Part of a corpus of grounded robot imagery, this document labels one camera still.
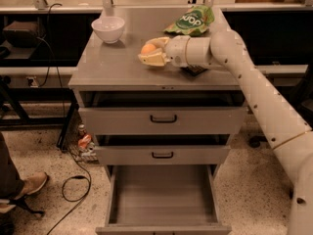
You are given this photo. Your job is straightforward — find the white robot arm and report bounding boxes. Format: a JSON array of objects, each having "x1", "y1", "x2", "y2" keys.
[{"x1": 138, "y1": 29, "x2": 313, "y2": 235}]

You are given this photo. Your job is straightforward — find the tan shoe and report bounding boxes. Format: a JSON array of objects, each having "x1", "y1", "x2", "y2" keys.
[{"x1": 22, "y1": 171, "x2": 49, "y2": 196}]

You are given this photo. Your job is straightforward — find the brown trouser leg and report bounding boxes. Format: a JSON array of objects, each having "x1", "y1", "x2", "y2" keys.
[{"x1": 0, "y1": 133, "x2": 24, "y2": 199}]

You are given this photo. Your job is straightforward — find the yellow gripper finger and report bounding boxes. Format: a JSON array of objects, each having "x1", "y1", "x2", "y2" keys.
[
  {"x1": 147, "y1": 37, "x2": 170, "y2": 49},
  {"x1": 138, "y1": 48, "x2": 168, "y2": 67}
]

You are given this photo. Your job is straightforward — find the bottom grey drawer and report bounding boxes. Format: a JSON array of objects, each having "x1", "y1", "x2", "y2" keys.
[{"x1": 96, "y1": 164, "x2": 231, "y2": 235}]

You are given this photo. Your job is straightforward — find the white bowl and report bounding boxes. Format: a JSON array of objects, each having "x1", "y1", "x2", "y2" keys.
[{"x1": 91, "y1": 16, "x2": 125, "y2": 43}]

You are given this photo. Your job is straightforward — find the black snack bar packet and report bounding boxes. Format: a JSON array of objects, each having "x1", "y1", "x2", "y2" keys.
[{"x1": 182, "y1": 66, "x2": 206, "y2": 77}]

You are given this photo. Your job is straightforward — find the dark box on shelf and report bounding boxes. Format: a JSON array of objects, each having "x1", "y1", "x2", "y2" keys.
[{"x1": 3, "y1": 21, "x2": 39, "y2": 48}]

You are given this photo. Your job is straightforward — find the black floor cable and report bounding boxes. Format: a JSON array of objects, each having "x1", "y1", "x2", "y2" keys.
[{"x1": 45, "y1": 147, "x2": 93, "y2": 235}]

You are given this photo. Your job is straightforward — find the top grey drawer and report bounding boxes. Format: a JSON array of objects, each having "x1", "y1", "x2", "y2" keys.
[{"x1": 79, "y1": 107, "x2": 246, "y2": 135}]

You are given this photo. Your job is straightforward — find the orange bottle on floor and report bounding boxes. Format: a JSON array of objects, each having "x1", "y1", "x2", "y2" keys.
[{"x1": 78, "y1": 134, "x2": 92, "y2": 150}]

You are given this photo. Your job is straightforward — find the grey drawer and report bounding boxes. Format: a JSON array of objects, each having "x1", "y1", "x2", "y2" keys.
[
  {"x1": 79, "y1": 107, "x2": 246, "y2": 135},
  {"x1": 96, "y1": 164, "x2": 231, "y2": 235},
  {"x1": 95, "y1": 145, "x2": 230, "y2": 165}
]

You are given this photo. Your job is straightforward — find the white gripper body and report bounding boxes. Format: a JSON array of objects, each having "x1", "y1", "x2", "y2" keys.
[{"x1": 165, "y1": 35, "x2": 190, "y2": 67}]

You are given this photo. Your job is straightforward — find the orange fruit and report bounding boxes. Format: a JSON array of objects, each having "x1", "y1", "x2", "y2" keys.
[{"x1": 141, "y1": 43, "x2": 157, "y2": 55}]

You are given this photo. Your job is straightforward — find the grey drawer cabinet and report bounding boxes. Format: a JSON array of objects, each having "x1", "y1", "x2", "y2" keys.
[{"x1": 67, "y1": 6, "x2": 261, "y2": 235}]

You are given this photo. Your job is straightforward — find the black hanging cable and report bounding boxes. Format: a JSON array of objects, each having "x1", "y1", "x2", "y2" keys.
[{"x1": 38, "y1": 3, "x2": 67, "y2": 116}]

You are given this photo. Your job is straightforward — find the green chip bag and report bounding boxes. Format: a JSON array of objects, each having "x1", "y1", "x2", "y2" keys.
[{"x1": 164, "y1": 5, "x2": 214, "y2": 36}]

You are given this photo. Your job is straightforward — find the middle grey drawer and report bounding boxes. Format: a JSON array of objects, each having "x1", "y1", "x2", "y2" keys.
[{"x1": 95, "y1": 145, "x2": 230, "y2": 165}]

